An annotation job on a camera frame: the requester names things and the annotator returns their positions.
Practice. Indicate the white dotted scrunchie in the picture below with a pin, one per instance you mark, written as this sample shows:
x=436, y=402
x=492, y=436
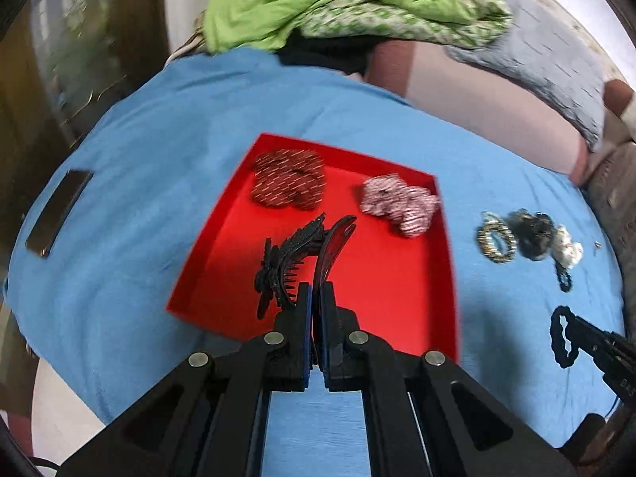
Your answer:
x=566, y=248

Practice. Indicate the white cloth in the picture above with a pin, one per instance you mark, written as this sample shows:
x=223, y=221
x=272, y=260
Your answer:
x=628, y=121

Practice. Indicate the black grey scrunchie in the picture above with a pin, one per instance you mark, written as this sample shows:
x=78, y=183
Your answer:
x=539, y=231

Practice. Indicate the black hair claw clip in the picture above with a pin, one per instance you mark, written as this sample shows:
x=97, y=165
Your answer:
x=278, y=268

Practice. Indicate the black cloth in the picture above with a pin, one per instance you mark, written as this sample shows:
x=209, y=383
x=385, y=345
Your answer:
x=323, y=52

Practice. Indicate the red tray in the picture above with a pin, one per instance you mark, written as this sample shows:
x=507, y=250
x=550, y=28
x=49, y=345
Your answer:
x=377, y=278

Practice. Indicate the grey quilted pillow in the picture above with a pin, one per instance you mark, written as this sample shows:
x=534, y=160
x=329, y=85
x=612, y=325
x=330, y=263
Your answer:
x=546, y=59

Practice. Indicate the dark red dotted scrunchie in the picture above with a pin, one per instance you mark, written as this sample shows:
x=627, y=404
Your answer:
x=271, y=179

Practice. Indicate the pink bolster pillow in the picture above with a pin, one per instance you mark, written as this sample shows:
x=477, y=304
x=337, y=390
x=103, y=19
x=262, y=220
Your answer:
x=472, y=99

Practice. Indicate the pink checked scrunchie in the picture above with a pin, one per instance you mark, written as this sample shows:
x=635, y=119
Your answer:
x=412, y=213

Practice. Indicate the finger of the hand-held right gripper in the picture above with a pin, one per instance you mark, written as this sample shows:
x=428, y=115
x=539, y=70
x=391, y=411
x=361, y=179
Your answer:
x=594, y=339

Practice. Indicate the wooden glass door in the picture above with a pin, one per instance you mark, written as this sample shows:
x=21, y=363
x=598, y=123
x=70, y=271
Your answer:
x=59, y=59

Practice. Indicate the black phone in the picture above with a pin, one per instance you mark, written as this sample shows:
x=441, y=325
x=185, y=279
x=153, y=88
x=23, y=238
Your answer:
x=57, y=213

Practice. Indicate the green quilt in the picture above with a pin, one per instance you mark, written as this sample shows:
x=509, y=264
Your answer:
x=298, y=0

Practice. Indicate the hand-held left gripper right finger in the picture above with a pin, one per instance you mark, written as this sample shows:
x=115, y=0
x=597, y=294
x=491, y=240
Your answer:
x=325, y=308

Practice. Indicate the blue bed sheet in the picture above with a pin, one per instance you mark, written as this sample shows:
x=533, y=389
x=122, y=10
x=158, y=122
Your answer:
x=149, y=159

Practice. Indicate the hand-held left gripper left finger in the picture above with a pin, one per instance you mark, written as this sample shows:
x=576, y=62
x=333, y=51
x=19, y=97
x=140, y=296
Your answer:
x=304, y=308

